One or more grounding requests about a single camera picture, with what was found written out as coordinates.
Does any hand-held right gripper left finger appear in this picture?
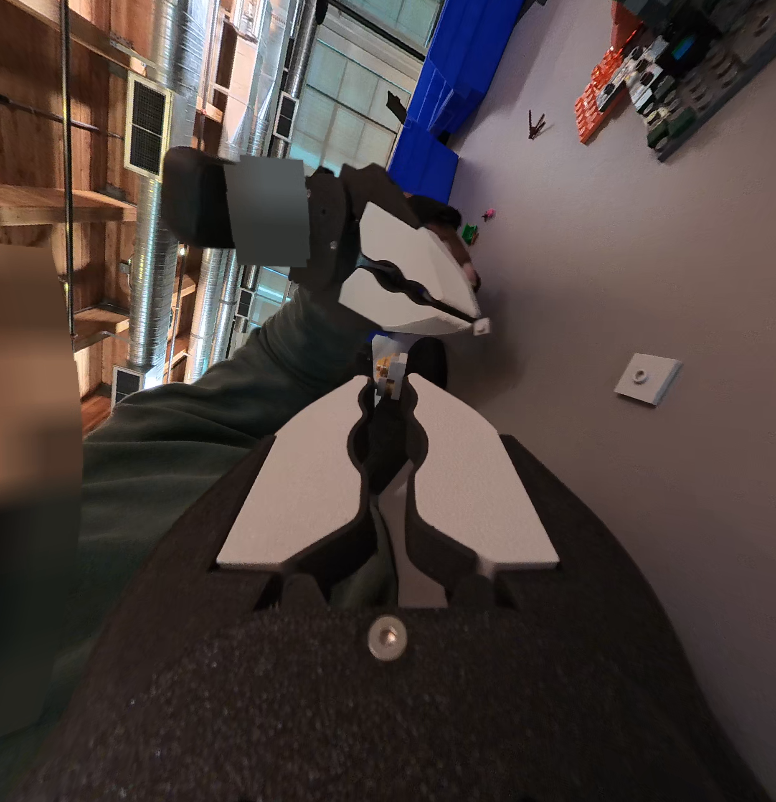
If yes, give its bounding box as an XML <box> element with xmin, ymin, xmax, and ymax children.
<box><xmin>216</xmin><ymin>376</ymin><xmax>376</xmax><ymax>599</ymax></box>

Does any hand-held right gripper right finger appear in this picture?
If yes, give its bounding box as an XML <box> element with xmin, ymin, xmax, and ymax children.
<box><xmin>407</xmin><ymin>374</ymin><xmax>560</xmax><ymax>602</ymax></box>

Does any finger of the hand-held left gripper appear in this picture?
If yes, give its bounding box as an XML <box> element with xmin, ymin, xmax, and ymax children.
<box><xmin>357</xmin><ymin>202</ymin><xmax>482</xmax><ymax>318</ymax></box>
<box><xmin>338</xmin><ymin>267</ymin><xmax>477</xmax><ymax>337</ymax></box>

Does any small grey tan brick assembly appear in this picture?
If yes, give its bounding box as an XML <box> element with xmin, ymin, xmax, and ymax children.
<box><xmin>372</xmin><ymin>351</ymin><xmax>409</xmax><ymax>405</ymax></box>

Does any light grey square tile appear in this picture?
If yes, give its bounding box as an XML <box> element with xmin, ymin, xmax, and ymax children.
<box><xmin>614</xmin><ymin>352</ymin><xmax>683</xmax><ymax>407</ymax></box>

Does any person's left forearm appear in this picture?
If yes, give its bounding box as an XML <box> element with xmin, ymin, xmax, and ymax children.
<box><xmin>81</xmin><ymin>294</ymin><xmax>392</xmax><ymax>609</ymax></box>

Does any person's left hand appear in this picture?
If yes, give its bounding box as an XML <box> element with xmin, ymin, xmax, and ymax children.
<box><xmin>424</xmin><ymin>215</ymin><xmax>484</xmax><ymax>297</ymax></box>

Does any blue plastic storage bin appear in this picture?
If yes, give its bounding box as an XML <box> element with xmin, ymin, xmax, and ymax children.
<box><xmin>388</xmin><ymin>128</ymin><xmax>461</xmax><ymax>189</ymax></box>
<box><xmin>419</xmin><ymin>0</ymin><xmax>527</xmax><ymax>135</ymax></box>

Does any ceiling air vent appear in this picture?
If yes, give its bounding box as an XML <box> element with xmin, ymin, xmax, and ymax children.
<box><xmin>125</xmin><ymin>72</ymin><xmax>174</xmax><ymax>180</ymax></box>

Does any toy brick castle model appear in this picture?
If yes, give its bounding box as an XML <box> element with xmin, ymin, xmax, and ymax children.
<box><xmin>575</xmin><ymin>0</ymin><xmax>776</xmax><ymax>162</ymax></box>

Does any silver ventilation duct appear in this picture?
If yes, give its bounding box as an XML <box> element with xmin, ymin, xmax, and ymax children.
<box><xmin>128</xmin><ymin>0</ymin><xmax>198</xmax><ymax>383</ymax></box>

